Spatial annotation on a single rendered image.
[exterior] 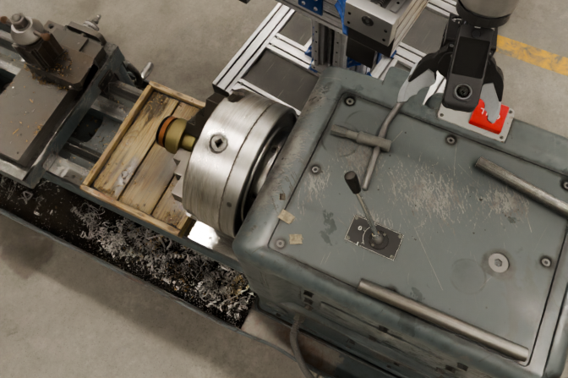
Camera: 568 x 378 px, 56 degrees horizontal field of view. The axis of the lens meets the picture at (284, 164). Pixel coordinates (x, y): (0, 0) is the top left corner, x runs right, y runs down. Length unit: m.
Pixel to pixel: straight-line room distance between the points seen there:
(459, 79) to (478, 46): 0.05
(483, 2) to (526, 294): 0.50
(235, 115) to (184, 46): 1.70
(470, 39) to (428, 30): 1.76
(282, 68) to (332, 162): 1.40
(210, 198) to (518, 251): 0.58
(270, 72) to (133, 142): 1.00
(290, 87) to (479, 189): 1.41
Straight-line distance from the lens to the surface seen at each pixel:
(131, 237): 1.74
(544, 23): 2.99
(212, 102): 1.13
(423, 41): 2.49
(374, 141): 1.00
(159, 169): 1.45
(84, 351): 2.34
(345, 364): 1.63
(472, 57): 0.76
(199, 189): 1.08
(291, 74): 2.34
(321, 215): 0.96
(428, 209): 0.99
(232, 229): 1.11
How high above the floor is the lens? 2.17
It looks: 66 degrees down
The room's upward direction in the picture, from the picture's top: 6 degrees counter-clockwise
